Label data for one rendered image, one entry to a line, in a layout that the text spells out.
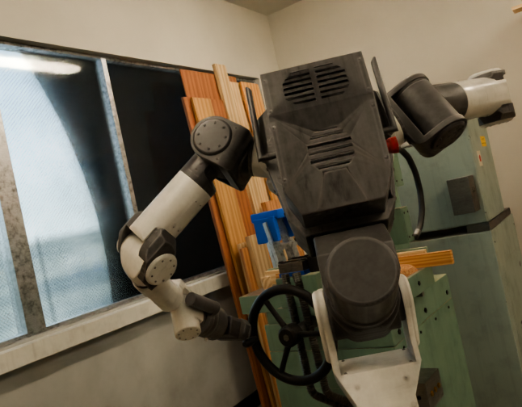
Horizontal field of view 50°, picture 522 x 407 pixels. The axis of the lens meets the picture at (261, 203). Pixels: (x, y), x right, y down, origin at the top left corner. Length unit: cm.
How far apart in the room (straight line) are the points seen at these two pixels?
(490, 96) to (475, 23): 282
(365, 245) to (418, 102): 42
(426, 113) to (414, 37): 307
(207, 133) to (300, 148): 24
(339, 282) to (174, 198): 46
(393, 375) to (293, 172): 40
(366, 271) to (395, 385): 26
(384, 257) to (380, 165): 20
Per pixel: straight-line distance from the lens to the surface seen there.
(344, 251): 89
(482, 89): 135
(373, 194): 100
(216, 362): 336
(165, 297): 132
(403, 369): 106
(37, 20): 294
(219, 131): 116
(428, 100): 122
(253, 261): 323
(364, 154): 102
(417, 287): 167
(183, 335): 143
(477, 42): 415
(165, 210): 119
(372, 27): 438
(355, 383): 106
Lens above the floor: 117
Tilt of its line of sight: 1 degrees up
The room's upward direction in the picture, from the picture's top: 12 degrees counter-clockwise
